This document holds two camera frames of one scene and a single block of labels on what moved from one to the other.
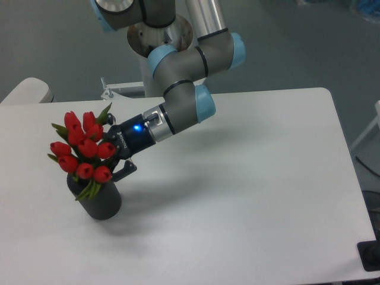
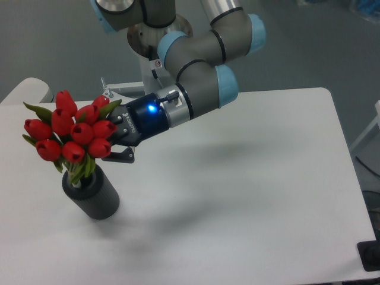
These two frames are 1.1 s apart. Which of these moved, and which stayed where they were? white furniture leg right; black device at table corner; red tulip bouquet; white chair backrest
Moved: red tulip bouquet
Stayed: white chair backrest; black device at table corner; white furniture leg right
